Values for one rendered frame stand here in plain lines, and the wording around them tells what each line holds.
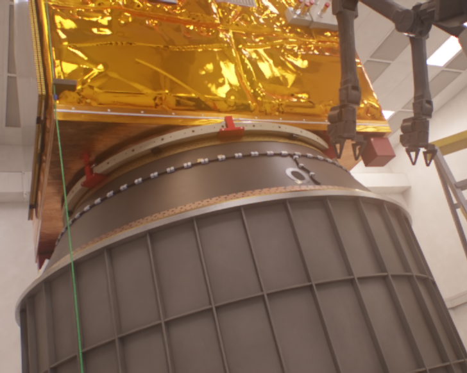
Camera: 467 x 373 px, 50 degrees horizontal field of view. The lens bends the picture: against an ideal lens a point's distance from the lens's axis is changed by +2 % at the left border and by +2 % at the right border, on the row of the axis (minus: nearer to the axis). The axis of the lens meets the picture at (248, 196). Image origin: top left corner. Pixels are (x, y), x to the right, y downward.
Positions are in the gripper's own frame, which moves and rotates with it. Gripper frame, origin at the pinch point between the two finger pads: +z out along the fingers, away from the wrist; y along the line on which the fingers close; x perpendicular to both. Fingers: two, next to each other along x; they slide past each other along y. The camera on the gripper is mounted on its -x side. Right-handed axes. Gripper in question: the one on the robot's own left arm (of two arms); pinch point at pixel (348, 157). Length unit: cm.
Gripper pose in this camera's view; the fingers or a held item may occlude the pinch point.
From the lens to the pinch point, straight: 201.3
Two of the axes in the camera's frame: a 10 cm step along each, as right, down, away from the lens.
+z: -0.3, 10.0, 0.1
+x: 5.5, 0.2, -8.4
